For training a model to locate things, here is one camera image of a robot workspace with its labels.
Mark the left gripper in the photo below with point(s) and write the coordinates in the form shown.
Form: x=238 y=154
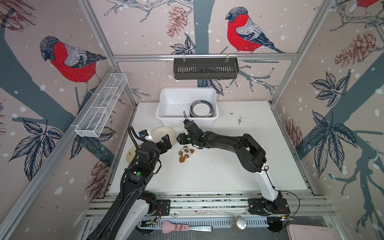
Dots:
x=166 y=142

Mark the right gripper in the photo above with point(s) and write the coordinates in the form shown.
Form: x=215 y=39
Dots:
x=183 y=139

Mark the cream round plate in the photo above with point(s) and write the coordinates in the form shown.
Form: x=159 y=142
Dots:
x=160 y=132

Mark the white plate green rim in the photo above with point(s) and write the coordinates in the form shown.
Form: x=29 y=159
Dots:
x=201 y=109

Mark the small yellowish saucer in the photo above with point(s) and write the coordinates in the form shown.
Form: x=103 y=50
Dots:
x=131 y=154

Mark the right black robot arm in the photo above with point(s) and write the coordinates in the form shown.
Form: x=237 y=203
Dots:
x=252 y=158

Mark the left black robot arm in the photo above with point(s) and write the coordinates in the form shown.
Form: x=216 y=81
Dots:
x=133 y=201

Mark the white plastic bin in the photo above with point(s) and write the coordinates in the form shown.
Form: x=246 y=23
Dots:
x=175 y=103

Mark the black hanging basket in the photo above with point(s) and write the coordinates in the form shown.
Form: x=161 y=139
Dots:
x=206 y=68

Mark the metal cup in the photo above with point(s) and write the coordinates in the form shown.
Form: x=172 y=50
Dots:
x=238 y=224

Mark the pink tray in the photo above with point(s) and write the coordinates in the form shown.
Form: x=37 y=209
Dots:
x=303 y=232

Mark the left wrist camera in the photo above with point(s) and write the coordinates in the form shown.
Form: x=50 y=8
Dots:
x=145 y=135

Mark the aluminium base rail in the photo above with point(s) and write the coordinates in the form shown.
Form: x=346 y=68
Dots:
x=205 y=206

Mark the white wire mesh shelf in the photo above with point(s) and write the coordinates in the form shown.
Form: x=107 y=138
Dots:
x=98 y=114

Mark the pink handled scraper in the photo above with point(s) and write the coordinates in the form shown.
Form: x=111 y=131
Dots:
x=168 y=227

